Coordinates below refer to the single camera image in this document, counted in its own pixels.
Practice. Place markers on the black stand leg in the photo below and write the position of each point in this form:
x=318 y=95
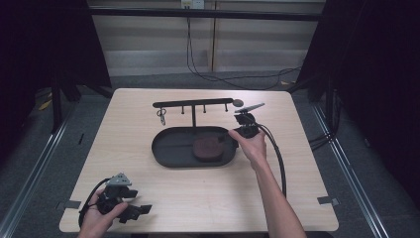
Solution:
x=56 y=109

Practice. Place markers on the person's right hand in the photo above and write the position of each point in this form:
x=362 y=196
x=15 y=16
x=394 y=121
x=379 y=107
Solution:
x=252 y=148

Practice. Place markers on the black horizontal crossbar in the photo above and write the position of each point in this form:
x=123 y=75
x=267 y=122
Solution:
x=204 y=14

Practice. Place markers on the grey tape strip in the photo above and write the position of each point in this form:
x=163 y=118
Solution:
x=327 y=200
x=72 y=204

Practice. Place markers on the black key rack with tray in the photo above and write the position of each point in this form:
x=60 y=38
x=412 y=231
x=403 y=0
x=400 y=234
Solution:
x=175 y=147

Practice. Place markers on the small black floor strip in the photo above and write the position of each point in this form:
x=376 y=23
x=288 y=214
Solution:
x=81 y=139

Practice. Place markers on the metal floor rail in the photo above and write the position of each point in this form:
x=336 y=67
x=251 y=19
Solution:
x=36 y=168
x=350 y=172

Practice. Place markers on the brown leather pouch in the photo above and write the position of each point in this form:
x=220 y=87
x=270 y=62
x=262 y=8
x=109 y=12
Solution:
x=208 y=148

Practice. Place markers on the grey round disc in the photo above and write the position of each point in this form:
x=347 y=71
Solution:
x=237 y=102

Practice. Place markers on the person's left hand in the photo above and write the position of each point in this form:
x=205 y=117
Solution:
x=95 y=221

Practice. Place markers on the yellow tape piece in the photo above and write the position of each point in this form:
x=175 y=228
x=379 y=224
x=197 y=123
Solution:
x=45 y=105

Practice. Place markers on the black curtain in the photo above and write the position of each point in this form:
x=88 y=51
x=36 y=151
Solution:
x=373 y=82
x=46 y=49

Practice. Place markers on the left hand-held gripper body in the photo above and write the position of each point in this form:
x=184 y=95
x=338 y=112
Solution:
x=114 y=198

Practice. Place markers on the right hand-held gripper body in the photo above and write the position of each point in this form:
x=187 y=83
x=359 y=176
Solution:
x=247 y=127

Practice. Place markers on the white wall socket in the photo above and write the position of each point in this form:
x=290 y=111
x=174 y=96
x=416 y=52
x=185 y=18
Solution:
x=192 y=3

